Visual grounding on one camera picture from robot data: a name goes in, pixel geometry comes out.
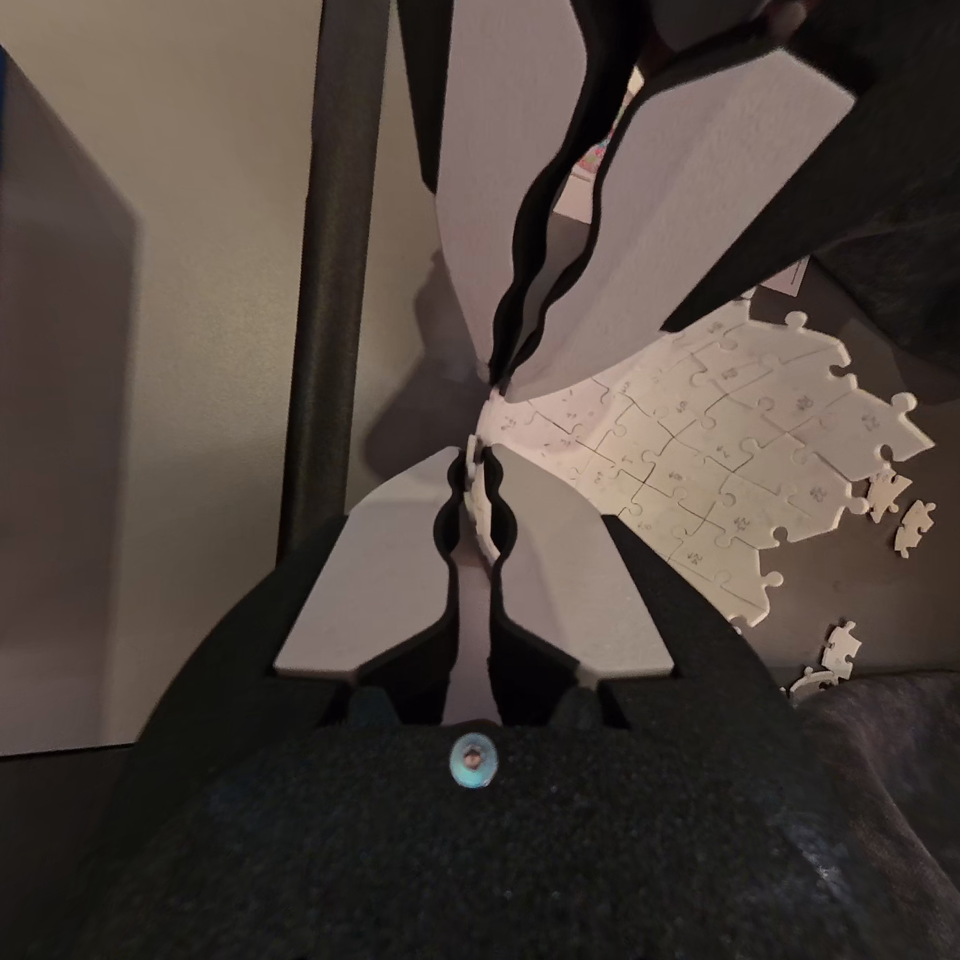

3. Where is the person's dark clothing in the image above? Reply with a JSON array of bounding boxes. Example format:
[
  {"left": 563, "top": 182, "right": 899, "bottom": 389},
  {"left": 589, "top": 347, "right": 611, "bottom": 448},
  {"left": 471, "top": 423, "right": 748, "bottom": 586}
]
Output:
[{"left": 780, "top": 675, "right": 960, "bottom": 960}]

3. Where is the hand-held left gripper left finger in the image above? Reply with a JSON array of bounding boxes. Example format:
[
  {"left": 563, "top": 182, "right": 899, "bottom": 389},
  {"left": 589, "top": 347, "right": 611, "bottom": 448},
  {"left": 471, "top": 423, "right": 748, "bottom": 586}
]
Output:
[{"left": 275, "top": 447, "right": 478, "bottom": 684}]

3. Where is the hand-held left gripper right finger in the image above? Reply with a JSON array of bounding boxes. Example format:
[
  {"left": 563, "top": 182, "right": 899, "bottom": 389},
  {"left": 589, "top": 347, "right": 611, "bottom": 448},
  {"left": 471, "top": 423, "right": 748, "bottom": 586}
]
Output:
[{"left": 488, "top": 458, "right": 672, "bottom": 684}]

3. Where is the white puzzle piece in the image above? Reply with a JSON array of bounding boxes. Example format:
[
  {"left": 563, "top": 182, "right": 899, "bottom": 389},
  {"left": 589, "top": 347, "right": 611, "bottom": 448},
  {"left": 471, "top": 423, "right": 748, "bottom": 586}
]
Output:
[
  {"left": 462, "top": 432, "right": 505, "bottom": 568},
  {"left": 896, "top": 500, "right": 939, "bottom": 559},
  {"left": 863, "top": 468, "right": 913, "bottom": 523},
  {"left": 791, "top": 620, "right": 864, "bottom": 703}
]

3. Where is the partly built white puzzle ball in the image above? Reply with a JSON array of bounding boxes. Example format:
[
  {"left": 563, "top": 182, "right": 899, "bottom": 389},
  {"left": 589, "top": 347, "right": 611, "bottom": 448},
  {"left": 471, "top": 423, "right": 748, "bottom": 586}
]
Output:
[{"left": 477, "top": 300, "right": 934, "bottom": 631}]

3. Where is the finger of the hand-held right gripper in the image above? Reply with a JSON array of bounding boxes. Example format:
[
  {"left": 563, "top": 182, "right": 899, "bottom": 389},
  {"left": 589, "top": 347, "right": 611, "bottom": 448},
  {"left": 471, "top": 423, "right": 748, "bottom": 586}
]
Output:
[
  {"left": 435, "top": 0, "right": 589, "bottom": 384},
  {"left": 503, "top": 53, "right": 856, "bottom": 403}
]

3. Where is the colourful puzzle ball box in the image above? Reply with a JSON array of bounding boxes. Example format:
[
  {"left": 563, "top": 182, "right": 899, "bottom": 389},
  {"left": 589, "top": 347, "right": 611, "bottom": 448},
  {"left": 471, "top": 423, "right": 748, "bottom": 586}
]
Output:
[{"left": 0, "top": 45, "right": 144, "bottom": 759}]

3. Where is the printed instruction sheet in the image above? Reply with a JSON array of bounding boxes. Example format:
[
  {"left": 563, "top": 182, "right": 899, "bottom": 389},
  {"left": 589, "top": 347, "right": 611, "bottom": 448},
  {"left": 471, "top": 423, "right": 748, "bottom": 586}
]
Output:
[{"left": 552, "top": 135, "right": 811, "bottom": 301}]

